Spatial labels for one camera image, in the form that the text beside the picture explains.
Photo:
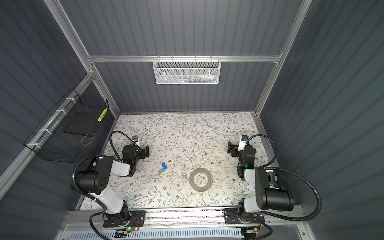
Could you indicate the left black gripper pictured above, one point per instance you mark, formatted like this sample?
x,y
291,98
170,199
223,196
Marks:
x,y
143,151

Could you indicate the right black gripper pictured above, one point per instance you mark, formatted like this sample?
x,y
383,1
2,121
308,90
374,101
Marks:
x,y
234,149

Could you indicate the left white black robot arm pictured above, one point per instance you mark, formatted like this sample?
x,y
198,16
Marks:
x,y
91,179

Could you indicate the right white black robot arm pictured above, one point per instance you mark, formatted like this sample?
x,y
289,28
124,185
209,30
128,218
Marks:
x,y
271,192

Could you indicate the yellow marker pen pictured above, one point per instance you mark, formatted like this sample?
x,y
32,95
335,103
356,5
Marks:
x,y
103,113

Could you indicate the black foam pad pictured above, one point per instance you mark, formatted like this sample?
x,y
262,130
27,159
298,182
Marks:
x,y
83,124

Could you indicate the white tube in basket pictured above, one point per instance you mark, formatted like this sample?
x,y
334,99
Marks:
x,y
208,78

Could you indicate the white perforated vent strip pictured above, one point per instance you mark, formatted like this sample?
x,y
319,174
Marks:
x,y
220,233

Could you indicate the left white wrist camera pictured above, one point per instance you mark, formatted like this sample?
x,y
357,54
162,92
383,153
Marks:
x,y
136,140

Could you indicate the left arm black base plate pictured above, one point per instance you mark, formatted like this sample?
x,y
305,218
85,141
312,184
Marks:
x,y
134,219

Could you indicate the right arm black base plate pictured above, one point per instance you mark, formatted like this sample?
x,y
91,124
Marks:
x,y
235,216

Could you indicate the black wire basket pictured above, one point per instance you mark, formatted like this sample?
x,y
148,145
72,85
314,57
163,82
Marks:
x,y
50,143

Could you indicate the white wire mesh basket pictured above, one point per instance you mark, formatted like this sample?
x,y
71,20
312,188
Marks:
x,y
185,73

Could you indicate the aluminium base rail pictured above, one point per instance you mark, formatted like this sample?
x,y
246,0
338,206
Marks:
x,y
192,217

